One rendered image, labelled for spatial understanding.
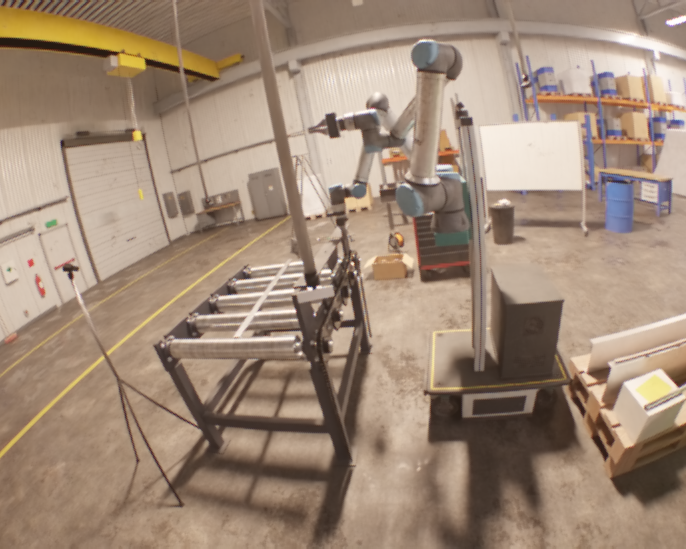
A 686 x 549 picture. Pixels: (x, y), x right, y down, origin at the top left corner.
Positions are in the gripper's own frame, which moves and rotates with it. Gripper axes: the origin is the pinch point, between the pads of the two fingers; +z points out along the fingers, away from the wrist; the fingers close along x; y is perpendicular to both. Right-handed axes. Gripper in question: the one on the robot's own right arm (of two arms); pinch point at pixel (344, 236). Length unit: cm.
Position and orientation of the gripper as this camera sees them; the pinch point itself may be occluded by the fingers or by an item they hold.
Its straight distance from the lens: 208.8
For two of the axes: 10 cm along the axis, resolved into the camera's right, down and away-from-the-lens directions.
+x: 1.6, -3.7, 9.1
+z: 1.8, 9.2, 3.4
